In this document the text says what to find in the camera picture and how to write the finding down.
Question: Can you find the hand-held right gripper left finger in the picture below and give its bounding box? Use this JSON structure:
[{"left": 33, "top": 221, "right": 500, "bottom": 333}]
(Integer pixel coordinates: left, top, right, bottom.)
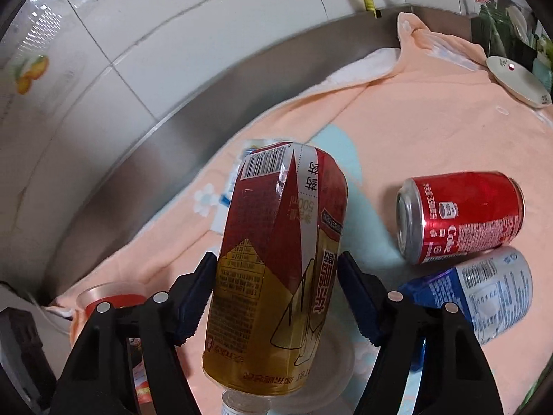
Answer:
[{"left": 51, "top": 251, "right": 218, "bottom": 415}]

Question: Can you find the red paper cup clear lid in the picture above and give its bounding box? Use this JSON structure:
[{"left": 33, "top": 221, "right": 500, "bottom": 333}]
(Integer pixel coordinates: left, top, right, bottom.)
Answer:
[{"left": 77, "top": 282, "right": 152, "bottom": 403}]

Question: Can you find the red cola can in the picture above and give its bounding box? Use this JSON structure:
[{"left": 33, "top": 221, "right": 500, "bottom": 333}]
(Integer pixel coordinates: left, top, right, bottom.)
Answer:
[{"left": 396, "top": 172, "right": 526, "bottom": 266}]

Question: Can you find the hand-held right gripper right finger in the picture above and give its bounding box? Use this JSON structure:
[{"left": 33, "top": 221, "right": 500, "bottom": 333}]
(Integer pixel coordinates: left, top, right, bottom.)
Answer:
[{"left": 338, "top": 251, "right": 497, "bottom": 415}]

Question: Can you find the blue white drink can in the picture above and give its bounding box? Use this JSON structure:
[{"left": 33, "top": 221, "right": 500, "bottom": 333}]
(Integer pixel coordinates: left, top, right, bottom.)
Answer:
[{"left": 397, "top": 246, "right": 534, "bottom": 347}]

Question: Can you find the white plate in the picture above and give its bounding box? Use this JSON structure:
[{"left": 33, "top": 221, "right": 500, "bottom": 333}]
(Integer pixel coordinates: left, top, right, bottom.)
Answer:
[{"left": 486, "top": 55, "right": 553, "bottom": 109}]

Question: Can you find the teal dish soap bottle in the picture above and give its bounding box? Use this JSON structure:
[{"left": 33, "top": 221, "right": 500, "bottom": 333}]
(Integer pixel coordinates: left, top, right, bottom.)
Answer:
[{"left": 531, "top": 58, "right": 553, "bottom": 92}]

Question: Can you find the peach floral towel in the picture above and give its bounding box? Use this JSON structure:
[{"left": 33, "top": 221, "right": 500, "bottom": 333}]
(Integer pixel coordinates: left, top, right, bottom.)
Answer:
[{"left": 52, "top": 12, "right": 553, "bottom": 415}]

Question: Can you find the dark utensil holder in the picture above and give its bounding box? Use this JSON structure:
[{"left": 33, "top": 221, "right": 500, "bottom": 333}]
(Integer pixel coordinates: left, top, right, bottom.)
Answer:
[{"left": 471, "top": 5, "right": 537, "bottom": 66}]

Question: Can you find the red yellow label tea bottle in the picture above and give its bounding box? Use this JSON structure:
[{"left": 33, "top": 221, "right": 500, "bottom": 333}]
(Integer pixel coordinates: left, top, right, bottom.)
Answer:
[{"left": 202, "top": 142, "right": 349, "bottom": 415}]

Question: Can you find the white plastic cup lid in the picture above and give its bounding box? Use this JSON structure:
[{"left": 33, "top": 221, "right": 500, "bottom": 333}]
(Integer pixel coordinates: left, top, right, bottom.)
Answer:
[{"left": 268, "top": 323, "right": 356, "bottom": 403}]

